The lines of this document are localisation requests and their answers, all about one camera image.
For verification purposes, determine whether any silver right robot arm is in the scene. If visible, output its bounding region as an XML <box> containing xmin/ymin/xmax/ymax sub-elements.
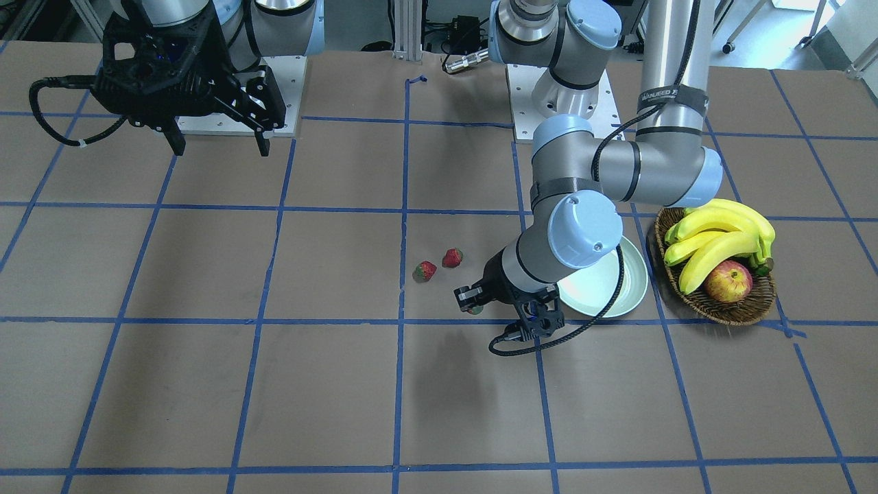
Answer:
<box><xmin>90</xmin><ymin>1</ymin><xmax>325</xmax><ymax>156</ymax></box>

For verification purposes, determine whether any pale green plate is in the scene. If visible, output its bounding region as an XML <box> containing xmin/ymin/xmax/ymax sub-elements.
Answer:
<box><xmin>558</xmin><ymin>237</ymin><xmax>649</xmax><ymax>317</ymax></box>

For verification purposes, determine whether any red strawberry of pair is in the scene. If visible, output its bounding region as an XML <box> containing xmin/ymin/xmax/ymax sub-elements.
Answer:
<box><xmin>442</xmin><ymin>248</ymin><xmax>463</xmax><ymax>268</ymax></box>
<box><xmin>412</xmin><ymin>261</ymin><xmax>437</xmax><ymax>283</ymax></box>

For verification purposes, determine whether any aluminium frame post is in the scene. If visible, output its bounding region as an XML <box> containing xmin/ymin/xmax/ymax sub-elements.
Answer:
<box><xmin>391</xmin><ymin>0</ymin><xmax>424</xmax><ymax>64</ymax></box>

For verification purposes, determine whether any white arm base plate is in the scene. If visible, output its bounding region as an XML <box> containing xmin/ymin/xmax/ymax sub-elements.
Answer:
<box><xmin>507</xmin><ymin>64</ymin><xmax>621</xmax><ymax>144</ymax></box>
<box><xmin>176</xmin><ymin>56</ymin><xmax>309</xmax><ymax>139</ymax></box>

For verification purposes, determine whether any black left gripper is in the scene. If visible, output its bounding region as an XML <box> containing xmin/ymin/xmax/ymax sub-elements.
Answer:
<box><xmin>453</xmin><ymin>251</ymin><xmax>565</xmax><ymax>337</ymax></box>

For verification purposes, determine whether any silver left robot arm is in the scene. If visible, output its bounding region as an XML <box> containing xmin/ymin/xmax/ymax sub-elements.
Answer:
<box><xmin>454</xmin><ymin>1</ymin><xmax>722</xmax><ymax>340</ymax></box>

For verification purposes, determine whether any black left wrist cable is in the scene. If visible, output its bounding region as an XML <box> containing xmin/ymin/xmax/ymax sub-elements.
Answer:
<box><xmin>488</xmin><ymin>0</ymin><xmax>702</xmax><ymax>356</ymax></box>

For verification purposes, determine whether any yellow banana bunch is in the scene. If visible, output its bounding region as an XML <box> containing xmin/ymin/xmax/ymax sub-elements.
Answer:
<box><xmin>663</xmin><ymin>199</ymin><xmax>776</xmax><ymax>295</ymax></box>

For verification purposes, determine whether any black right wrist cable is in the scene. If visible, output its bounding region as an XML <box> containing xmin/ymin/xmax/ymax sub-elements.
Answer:
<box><xmin>29</xmin><ymin>74</ymin><xmax>131</xmax><ymax>148</ymax></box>

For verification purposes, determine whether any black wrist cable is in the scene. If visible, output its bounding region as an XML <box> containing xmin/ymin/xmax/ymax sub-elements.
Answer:
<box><xmin>488</xmin><ymin>0</ymin><xmax>702</xmax><ymax>356</ymax></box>
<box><xmin>29</xmin><ymin>74</ymin><xmax>131</xmax><ymax>148</ymax></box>

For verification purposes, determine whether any woven wicker basket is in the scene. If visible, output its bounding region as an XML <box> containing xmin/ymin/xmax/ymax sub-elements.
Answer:
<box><xmin>654</xmin><ymin>207</ymin><xmax>776</xmax><ymax>325</ymax></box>

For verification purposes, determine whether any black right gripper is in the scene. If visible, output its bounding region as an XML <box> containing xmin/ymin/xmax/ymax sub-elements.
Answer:
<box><xmin>91</xmin><ymin>14</ymin><xmax>287</xmax><ymax>157</ymax></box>

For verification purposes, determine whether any red yellow apple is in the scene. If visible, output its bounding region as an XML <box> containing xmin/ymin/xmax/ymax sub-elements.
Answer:
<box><xmin>703</xmin><ymin>260</ymin><xmax>753</xmax><ymax>303</ymax></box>

